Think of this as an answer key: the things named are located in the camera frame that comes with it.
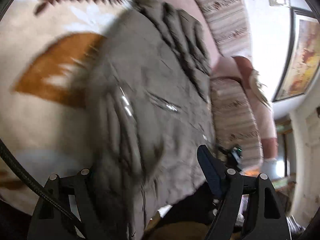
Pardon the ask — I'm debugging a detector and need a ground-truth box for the olive green puffer jacket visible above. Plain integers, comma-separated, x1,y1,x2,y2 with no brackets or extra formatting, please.
86,0,214,239

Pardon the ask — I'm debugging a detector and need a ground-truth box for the striped floral cushion at right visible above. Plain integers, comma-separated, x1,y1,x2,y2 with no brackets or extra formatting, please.
210,79,263,171

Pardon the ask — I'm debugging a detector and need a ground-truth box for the pink brown pillow at corner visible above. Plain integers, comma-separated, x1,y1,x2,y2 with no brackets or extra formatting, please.
233,56,278,160

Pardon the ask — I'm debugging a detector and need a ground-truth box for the pink quilted pillow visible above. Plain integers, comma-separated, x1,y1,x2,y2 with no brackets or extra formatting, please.
164,0,241,81

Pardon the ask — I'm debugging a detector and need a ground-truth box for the striped floral pillow at top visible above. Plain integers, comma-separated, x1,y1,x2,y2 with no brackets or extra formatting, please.
195,0,252,59

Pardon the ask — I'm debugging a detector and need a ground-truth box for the leaf pattern fleece blanket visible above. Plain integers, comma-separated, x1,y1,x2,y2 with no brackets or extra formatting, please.
0,0,148,215

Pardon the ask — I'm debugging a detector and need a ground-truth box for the framed painting on wall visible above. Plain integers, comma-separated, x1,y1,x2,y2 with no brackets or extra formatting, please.
273,7,319,102

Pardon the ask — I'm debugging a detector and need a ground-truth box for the black braided cable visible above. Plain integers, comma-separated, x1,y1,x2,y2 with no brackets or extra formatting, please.
0,138,86,235

